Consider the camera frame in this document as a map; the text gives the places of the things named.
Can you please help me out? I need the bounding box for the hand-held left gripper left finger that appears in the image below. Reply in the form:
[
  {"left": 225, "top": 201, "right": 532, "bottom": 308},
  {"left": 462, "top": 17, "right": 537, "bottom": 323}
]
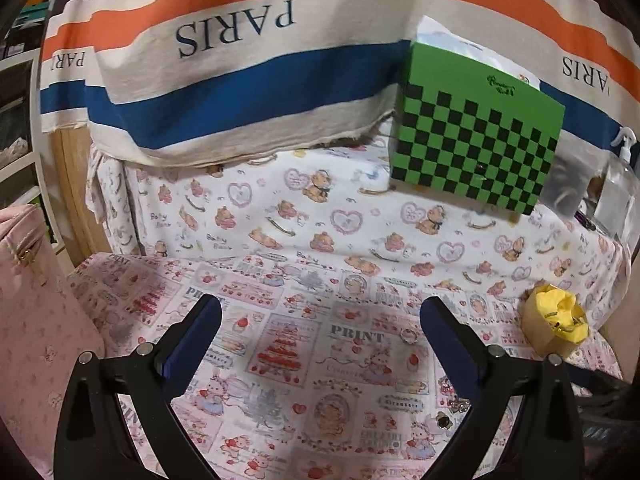
[{"left": 53, "top": 294, "right": 223, "bottom": 480}]

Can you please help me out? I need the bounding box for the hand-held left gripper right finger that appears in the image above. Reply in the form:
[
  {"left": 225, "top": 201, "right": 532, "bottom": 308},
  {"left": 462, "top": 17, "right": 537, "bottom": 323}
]
[{"left": 419, "top": 296, "right": 585, "bottom": 480}]

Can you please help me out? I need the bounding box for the strawberry print cloth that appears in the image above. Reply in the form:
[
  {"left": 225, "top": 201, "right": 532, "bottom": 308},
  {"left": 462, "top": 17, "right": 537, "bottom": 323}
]
[{"left": 66, "top": 254, "right": 624, "bottom": 480}]

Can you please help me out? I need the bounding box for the pink zipper bag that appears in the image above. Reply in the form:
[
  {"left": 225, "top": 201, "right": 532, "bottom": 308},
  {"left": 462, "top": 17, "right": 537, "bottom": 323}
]
[{"left": 0, "top": 204, "right": 106, "bottom": 479}]

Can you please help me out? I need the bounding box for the teddy bear print cloth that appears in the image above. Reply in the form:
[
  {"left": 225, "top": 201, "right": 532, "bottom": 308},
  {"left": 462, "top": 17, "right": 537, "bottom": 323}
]
[{"left": 86, "top": 132, "right": 626, "bottom": 301}]

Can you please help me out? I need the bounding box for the green black checkered box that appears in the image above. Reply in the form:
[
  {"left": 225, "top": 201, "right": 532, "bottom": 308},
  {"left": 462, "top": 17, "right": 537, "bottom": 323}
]
[{"left": 389, "top": 41, "right": 566, "bottom": 216}]

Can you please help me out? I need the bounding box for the clear spray bottle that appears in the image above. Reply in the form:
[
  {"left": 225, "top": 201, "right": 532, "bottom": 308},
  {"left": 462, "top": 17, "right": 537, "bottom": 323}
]
[{"left": 594, "top": 127, "right": 640, "bottom": 244}]

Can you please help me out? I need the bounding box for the striped printed cloth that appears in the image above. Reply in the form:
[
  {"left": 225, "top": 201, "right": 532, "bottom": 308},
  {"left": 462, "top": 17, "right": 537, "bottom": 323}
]
[{"left": 39, "top": 0, "right": 632, "bottom": 167}]

